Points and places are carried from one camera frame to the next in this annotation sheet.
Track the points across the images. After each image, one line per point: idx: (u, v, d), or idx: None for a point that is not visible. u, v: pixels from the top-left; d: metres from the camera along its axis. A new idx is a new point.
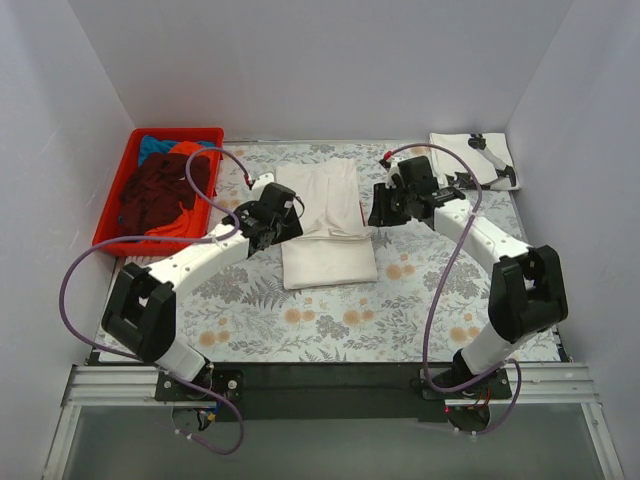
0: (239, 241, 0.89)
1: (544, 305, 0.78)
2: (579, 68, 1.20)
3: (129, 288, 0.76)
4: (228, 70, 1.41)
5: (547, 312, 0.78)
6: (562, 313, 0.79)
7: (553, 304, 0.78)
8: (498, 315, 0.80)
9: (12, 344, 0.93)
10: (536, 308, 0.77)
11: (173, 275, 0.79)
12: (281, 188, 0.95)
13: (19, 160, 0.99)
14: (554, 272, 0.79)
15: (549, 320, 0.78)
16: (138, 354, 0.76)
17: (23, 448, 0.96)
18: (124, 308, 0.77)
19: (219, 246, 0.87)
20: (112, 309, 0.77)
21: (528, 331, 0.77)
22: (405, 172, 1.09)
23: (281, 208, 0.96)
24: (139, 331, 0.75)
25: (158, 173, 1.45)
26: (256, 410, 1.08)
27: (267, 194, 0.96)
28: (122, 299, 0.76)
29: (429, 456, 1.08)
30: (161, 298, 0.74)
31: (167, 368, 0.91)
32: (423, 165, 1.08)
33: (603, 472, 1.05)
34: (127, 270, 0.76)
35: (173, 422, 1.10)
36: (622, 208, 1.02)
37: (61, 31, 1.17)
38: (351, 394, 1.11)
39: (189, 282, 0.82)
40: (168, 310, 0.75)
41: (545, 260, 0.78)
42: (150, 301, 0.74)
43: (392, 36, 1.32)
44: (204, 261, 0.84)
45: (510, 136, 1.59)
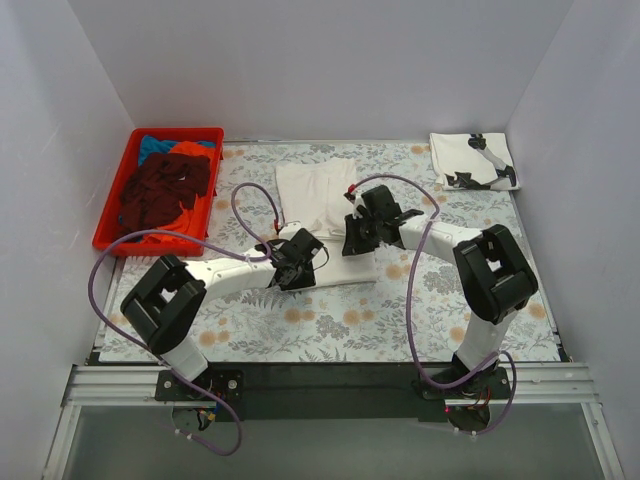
0: (268, 266, 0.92)
1: (513, 277, 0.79)
2: (579, 68, 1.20)
3: (162, 276, 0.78)
4: (228, 70, 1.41)
5: (517, 283, 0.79)
6: (534, 283, 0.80)
7: (521, 275, 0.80)
8: (475, 298, 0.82)
9: (12, 343, 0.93)
10: (505, 280, 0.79)
11: (205, 277, 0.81)
12: (312, 234, 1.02)
13: (18, 160, 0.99)
14: (512, 246, 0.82)
15: (522, 291, 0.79)
16: (148, 344, 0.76)
17: (23, 448, 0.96)
18: (148, 295, 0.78)
19: (250, 265, 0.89)
20: (137, 291, 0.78)
21: (505, 304, 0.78)
22: (369, 204, 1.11)
23: (306, 254, 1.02)
24: (155, 322, 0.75)
25: (158, 173, 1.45)
26: (256, 410, 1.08)
27: (298, 235, 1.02)
28: (152, 284, 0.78)
29: (429, 456, 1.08)
30: (192, 292, 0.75)
31: (171, 365, 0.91)
32: (384, 193, 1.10)
33: (602, 472, 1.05)
34: (166, 258, 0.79)
35: (173, 422, 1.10)
36: (622, 208, 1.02)
37: (61, 31, 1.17)
38: (351, 394, 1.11)
39: (217, 288, 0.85)
40: (191, 308, 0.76)
41: (498, 235, 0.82)
42: (180, 293, 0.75)
43: (392, 36, 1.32)
44: (234, 273, 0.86)
45: (510, 136, 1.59)
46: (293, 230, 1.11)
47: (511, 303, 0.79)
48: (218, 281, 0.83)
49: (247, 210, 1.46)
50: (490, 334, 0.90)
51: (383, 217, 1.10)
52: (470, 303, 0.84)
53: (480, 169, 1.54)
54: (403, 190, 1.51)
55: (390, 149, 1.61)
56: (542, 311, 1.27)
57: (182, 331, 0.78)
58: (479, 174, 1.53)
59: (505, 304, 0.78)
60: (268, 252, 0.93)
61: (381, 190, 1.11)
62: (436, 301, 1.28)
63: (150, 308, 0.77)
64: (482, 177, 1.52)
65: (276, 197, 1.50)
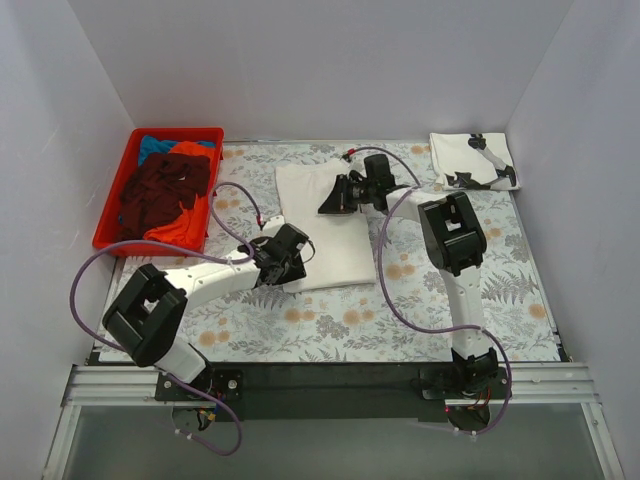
0: (251, 267, 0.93)
1: (465, 235, 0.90)
2: (579, 67, 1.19)
3: (142, 287, 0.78)
4: (228, 70, 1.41)
5: (469, 240, 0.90)
6: (483, 241, 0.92)
7: (472, 234, 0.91)
8: (434, 251, 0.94)
9: (12, 342, 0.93)
10: (458, 237, 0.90)
11: (187, 284, 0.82)
12: (297, 229, 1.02)
13: (19, 159, 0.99)
14: (468, 207, 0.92)
15: (473, 247, 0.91)
16: (133, 357, 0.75)
17: (23, 447, 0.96)
18: (129, 309, 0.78)
19: (232, 269, 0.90)
20: (118, 305, 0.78)
21: (457, 257, 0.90)
22: (369, 171, 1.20)
23: (292, 248, 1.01)
24: (138, 335, 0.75)
25: (158, 173, 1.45)
26: (257, 410, 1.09)
27: (281, 231, 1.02)
28: (132, 296, 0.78)
29: (430, 457, 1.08)
30: (174, 301, 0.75)
31: (165, 369, 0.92)
32: (384, 167, 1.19)
33: (602, 472, 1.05)
34: (145, 269, 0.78)
35: (173, 422, 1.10)
36: (622, 207, 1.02)
37: (62, 32, 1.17)
38: (352, 394, 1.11)
39: (199, 294, 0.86)
40: (174, 318, 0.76)
41: (457, 198, 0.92)
42: (162, 303, 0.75)
43: (392, 34, 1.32)
44: (216, 279, 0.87)
45: (510, 136, 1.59)
46: (276, 225, 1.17)
47: (462, 257, 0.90)
48: (200, 288, 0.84)
49: (247, 210, 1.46)
50: (458, 294, 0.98)
51: (379, 186, 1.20)
52: (431, 256, 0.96)
53: (480, 169, 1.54)
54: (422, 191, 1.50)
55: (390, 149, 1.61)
56: (542, 311, 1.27)
57: (167, 340, 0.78)
58: (479, 174, 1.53)
59: (455, 257, 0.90)
60: (252, 252, 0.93)
61: (383, 161, 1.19)
62: (436, 301, 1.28)
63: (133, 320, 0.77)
64: (482, 177, 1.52)
65: (275, 197, 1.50)
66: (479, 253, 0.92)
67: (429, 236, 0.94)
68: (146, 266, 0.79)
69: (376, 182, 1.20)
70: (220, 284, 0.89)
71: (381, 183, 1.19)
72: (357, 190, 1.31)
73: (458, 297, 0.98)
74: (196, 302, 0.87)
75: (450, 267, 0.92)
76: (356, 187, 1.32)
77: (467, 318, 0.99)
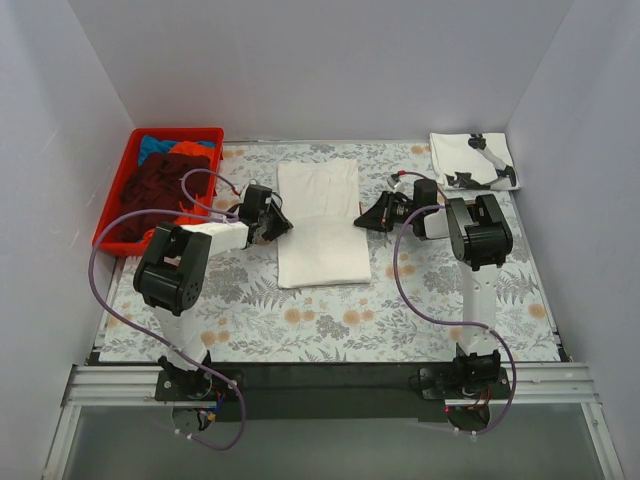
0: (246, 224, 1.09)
1: (491, 230, 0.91)
2: (579, 67, 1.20)
3: (166, 240, 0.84)
4: (228, 70, 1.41)
5: (495, 236, 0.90)
6: (509, 243, 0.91)
7: (499, 231, 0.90)
8: (458, 245, 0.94)
9: (12, 343, 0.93)
10: (484, 230, 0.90)
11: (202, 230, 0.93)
12: (260, 187, 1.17)
13: (19, 160, 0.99)
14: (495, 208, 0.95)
15: (498, 245, 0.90)
16: (172, 303, 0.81)
17: (23, 448, 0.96)
18: (157, 263, 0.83)
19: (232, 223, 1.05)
20: (146, 261, 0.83)
21: (480, 251, 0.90)
22: (417, 195, 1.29)
23: (264, 204, 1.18)
24: (175, 280, 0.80)
25: (158, 173, 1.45)
26: (258, 410, 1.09)
27: (249, 195, 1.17)
28: (158, 250, 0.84)
29: (430, 457, 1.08)
30: (201, 241, 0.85)
31: (180, 346, 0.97)
32: (432, 195, 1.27)
33: (602, 472, 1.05)
34: (164, 225, 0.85)
35: (173, 422, 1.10)
36: (622, 207, 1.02)
37: (61, 32, 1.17)
38: (352, 395, 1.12)
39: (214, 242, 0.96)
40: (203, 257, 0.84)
41: (485, 198, 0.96)
42: (192, 245, 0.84)
43: (392, 34, 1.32)
44: (223, 229, 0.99)
45: (510, 136, 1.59)
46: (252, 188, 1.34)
47: (484, 253, 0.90)
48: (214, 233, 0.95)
49: None
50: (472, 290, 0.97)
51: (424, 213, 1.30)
52: (453, 252, 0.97)
53: (480, 169, 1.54)
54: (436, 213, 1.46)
55: (390, 150, 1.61)
56: (542, 311, 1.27)
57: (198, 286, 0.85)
58: (479, 174, 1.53)
59: (477, 249, 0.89)
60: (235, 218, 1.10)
61: (433, 190, 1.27)
62: (436, 301, 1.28)
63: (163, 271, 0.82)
64: (482, 177, 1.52)
65: None
66: (504, 252, 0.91)
67: (453, 229, 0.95)
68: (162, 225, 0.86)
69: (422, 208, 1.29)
70: (226, 236, 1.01)
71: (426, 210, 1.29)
72: (402, 209, 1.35)
73: (472, 293, 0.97)
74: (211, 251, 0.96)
75: (470, 261, 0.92)
76: (401, 206, 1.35)
77: (477, 316, 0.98)
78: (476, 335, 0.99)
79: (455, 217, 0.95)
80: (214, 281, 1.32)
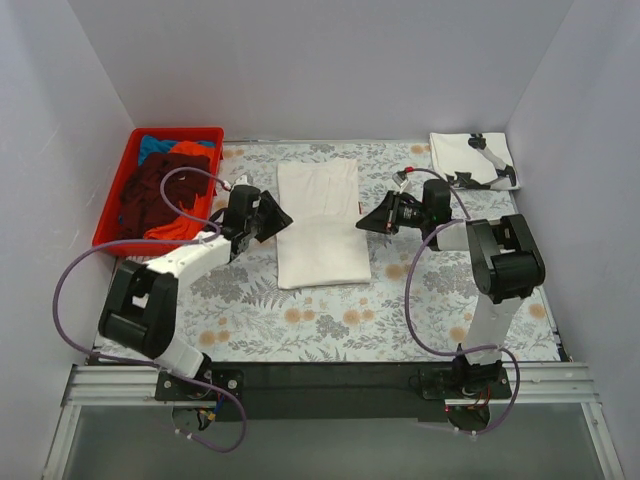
0: (222, 242, 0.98)
1: (520, 259, 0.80)
2: (579, 67, 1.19)
3: (129, 283, 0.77)
4: (227, 70, 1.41)
5: (525, 264, 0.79)
6: (541, 273, 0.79)
7: (529, 260, 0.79)
8: (481, 275, 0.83)
9: (12, 342, 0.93)
10: (512, 260, 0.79)
11: (172, 268, 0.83)
12: (247, 191, 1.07)
13: (19, 160, 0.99)
14: (524, 233, 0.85)
15: (528, 275, 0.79)
16: (143, 351, 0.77)
17: (24, 447, 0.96)
18: (123, 308, 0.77)
19: (207, 246, 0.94)
20: (110, 307, 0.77)
21: (507, 283, 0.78)
22: (427, 199, 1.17)
23: (250, 208, 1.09)
24: (142, 327, 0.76)
25: (158, 173, 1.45)
26: (257, 410, 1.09)
27: (234, 200, 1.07)
28: (122, 295, 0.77)
29: (430, 456, 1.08)
30: (165, 286, 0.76)
31: (169, 366, 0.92)
32: (445, 200, 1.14)
33: (602, 472, 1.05)
34: (126, 265, 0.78)
35: (173, 422, 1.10)
36: (622, 207, 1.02)
37: (61, 32, 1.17)
38: (352, 395, 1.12)
39: (184, 277, 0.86)
40: (170, 302, 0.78)
41: (513, 221, 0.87)
42: (154, 291, 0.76)
43: (392, 34, 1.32)
44: (195, 259, 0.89)
45: (510, 136, 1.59)
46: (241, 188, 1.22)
47: (513, 284, 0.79)
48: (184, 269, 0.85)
49: None
50: (490, 319, 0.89)
51: (434, 219, 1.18)
52: (476, 282, 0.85)
53: (480, 169, 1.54)
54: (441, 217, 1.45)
55: (390, 150, 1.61)
56: (542, 311, 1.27)
57: (170, 327, 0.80)
58: (479, 173, 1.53)
59: (505, 280, 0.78)
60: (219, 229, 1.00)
61: (444, 193, 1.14)
62: (436, 301, 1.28)
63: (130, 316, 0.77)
64: (482, 177, 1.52)
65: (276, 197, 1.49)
66: (533, 284, 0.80)
67: (476, 256, 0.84)
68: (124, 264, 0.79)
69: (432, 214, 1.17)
70: (199, 264, 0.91)
71: (437, 215, 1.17)
72: (408, 211, 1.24)
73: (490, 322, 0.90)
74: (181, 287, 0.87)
75: (496, 294, 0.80)
76: (408, 207, 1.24)
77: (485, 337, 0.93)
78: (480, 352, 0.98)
79: (480, 243, 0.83)
80: (214, 281, 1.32)
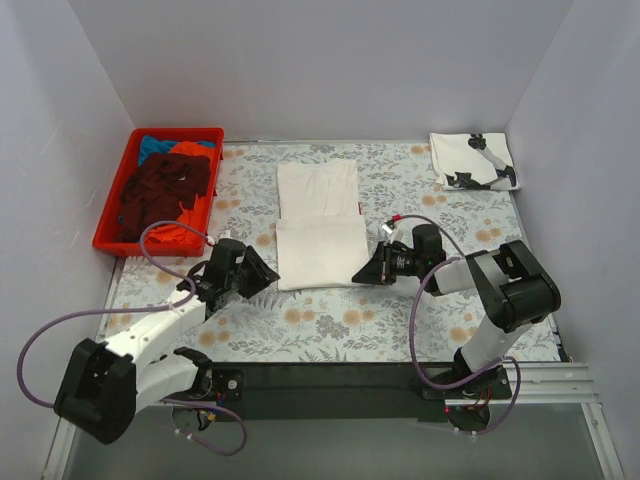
0: (195, 304, 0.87)
1: (532, 285, 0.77)
2: (579, 68, 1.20)
3: (85, 366, 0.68)
4: (228, 71, 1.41)
5: (537, 291, 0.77)
6: (556, 297, 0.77)
7: (542, 286, 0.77)
8: None
9: (12, 342, 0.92)
10: (522, 287, 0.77)
11: (131, 347, 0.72)
12: (230, 245, 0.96)
13: (19, 160, 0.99)
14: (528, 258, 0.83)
15: (543, 301, 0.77)
16: (99, 437, 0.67)
17: (23, 448, 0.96)
18: (77, 393, 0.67)
19: (177, 312, 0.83)
20: (64, 392, 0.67)
21: (522, 313, 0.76)
22: (418, 244, 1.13)
23: (234, 264, 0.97)
24: (97, 414, 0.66)
25: (158, 173, 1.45)
26: (257, 409, 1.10)
27: (217, 253, 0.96)
28: (77, 379, 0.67)
29: (429, 456, 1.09)
30: (122, 371, 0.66)
31: (161, 397, 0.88)
32: (437, 242, 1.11)
33: (602, 472, 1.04)
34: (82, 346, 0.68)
35: (173, 422, 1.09)
36: (622, 207, 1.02)
37: (61, 32, 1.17)
38: (351, 394, 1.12)
39: (146, 355, 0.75)
40: (129, 386, 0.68)
41: (513, 248, 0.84)
42: (109, 377, 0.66)
43: (392, 34, 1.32)
44: (162, 331, 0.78)
45: (510, 136, 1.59)
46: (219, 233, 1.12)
47: (528, 312, 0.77)
48: (147, 346, 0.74)
49: (247, 210, 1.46)
50: (499, 341, 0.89)
51: (429, 262, 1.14)
52: (490, 315, 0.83)
53: (480, 169, 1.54)
54: (439, 220, 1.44)
55: (390, 150, 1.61)
56: None
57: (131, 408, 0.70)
58: (479, 173, 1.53)
59: (520, 310, 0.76)
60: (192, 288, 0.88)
61: (435, 236, 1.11)
62: (436, 301, 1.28)
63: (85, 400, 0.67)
64: (482, 177, 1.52)
65: (276, 197, 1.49)
66: (550, 310, 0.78)
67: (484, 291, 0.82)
68: (82, 345, 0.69)
69: (427, 257, 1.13)
70: (167, 334, 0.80)
71: (431, 258, 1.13)
72: (402, 260, 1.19)
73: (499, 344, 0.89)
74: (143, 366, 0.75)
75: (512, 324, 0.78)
76: (400, 256, 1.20)
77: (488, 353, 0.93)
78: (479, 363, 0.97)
79: (483, 276, 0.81)
80: None
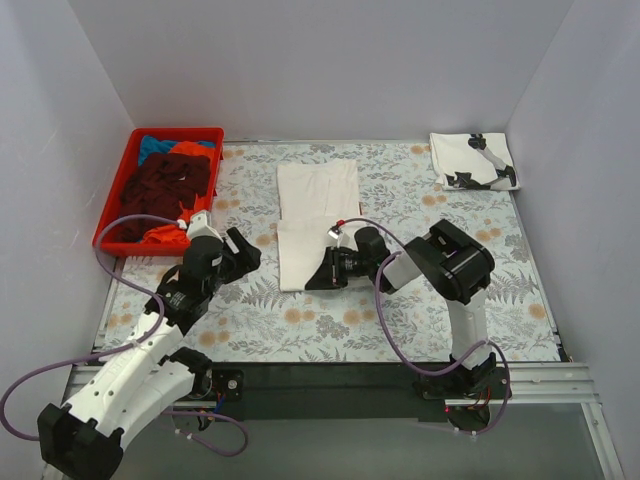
0: (163, 333, 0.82)
1: (467, 255, 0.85)
2: (579, 68, 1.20)
3: (55, 432, 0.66)
4: (228, 71, 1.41)
5: (473, 259, 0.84)
6: (490, 259, 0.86)
7: (477, 254, 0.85)
8: (440, 286, 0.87)
9: (12, 343, 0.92)
10: (460, 260, 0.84)
11: (95, 408, 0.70)
12: (202, 251, 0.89)
13: (19, 160, 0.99)
14: (455, 232, 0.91)
15: (480, 266, 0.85)
16: None
17: (23, 449, 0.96)
18: (58, 450, 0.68)
19: (143, 349, 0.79)
20: (47, 451, 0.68)
21: (466, 281, 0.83)
22: (363, 249, 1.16)
23: (209, 268, 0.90)
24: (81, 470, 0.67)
25: (158, 173, 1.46)
26: (257, 409, 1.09)
27: (189, 260, 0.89)
28: (52, 443, 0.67)
29: (429, 456, 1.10)
30: (87, 439, 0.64)
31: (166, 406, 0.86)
32: (380, 242, 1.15)
33: (602, 472, 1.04)
34: (46, 414, 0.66)
35: (173, 422, 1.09)
36: (622, 207, 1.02)
37: (61, 32, 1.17)
38: (350, 394, 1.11)
39: (120, 403, 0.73)
40: (102, 444, 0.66)
41: (441, 227, 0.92)
42: (77, 445, 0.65)
43: (392, 34, 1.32)
44: (129, 376, 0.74)
45: (510, 136, 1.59)
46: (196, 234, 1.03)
47: (471, 278, 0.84)
48: (113, 400, 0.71)
49: (248, 210, 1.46)
50: (466, 317, 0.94)
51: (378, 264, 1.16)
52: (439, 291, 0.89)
53: (480, 169, 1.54)
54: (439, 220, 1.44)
55: (390, 149, 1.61)
56: (541, 311, 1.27)
57: (116, 451, 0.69)
58: (479, 173, 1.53)
59: (464, 279, 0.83)
60: (162, 311, 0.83)
61: (378, 239, 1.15)
62: (436, 301, 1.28)
63: (66, 457, 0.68)
64: (482, 177, 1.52)
65: (275, 197, 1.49)
66: (487, 271, 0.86)
67: (429, 272, 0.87)
68: (44, 412, 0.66)
69: (375, 261, 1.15)
70: (139, 374, 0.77)
71: (379, 259, 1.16)
72: (350, 262, 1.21)
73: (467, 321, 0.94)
74: (119, 416, 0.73)
75: (461, 293, 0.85)
76: (349, 259, 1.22)
77: (473, 337, 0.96)
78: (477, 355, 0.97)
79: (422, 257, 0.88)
80: None
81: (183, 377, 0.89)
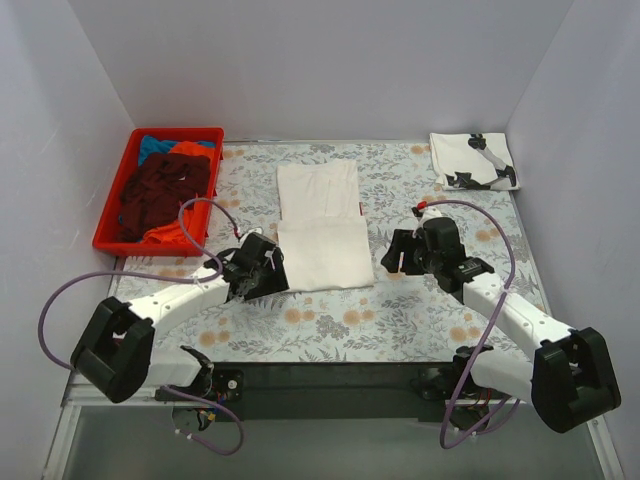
0: (220, 284, 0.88)
1: (597, 398, 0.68)
2: (578, 68, 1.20)
3: (107, 324, 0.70)
4: (228, 71, 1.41)
5: (599, 407, 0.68)
6: (615, 404, 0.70)
7: (606, 400, 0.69)
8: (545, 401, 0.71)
9: (12, 343, 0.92)
10: (588, 402, 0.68)
11: (153, 312, 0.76)
12: (263, 237, 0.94)
13: (19, 160, 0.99)
14: (603, 360, 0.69)
15: (601, 410, 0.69)
16: (108, 395, 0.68)
17: (23, 449, 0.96)
18: (96, 346, 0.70)
19: (201, 288, 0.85)
20: (83, 344, 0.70)
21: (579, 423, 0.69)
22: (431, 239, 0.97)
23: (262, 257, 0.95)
24: (111, 369, 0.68)
25: (158, 173, 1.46)
26: (258, 409, 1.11)
27: (248, 242, 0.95)
28: (97, 334, 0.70)
29: (429, 456, 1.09)
30: (139, 334, 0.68)
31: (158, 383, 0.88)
32: (452, 234, 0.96)
33: (602, 472, 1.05)
34: (107, 303, 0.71)
35: (173, 422, 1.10)
36: (622, 207, 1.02)
37: (61, 32, 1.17)
38: (351, 395, 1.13)
39: (165, 321, 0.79)
40: (143, 350, 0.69)
41: (589, 343, 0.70)
42: (127, 337, 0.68)
43: (391, 34, 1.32)
44: (184, 301, 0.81)
45: (510, 136, 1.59)
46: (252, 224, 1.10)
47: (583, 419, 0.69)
48: (168, 313, 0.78)
49: (247, 210, 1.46)
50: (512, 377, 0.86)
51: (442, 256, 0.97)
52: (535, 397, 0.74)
53: (480, 169, 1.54)
54: None
55: (390, 150, 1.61)
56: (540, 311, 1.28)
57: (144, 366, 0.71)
58: (479, 173, 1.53)
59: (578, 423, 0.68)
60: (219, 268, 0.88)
61: (450, 229, 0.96)
62: (436, 301, 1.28)
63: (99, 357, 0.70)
64: (482, 177, 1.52)
65: (276, 197, 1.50)
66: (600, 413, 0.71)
67: (547, 391, 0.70)
68: (108, 300, 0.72)
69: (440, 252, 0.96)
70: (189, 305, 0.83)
71: (447, 253, 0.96)
72: None
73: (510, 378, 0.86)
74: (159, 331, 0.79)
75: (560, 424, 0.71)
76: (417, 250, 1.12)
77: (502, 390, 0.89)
78: (487, 380, 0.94)
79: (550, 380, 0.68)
80: None
81: (190, 361, 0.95)
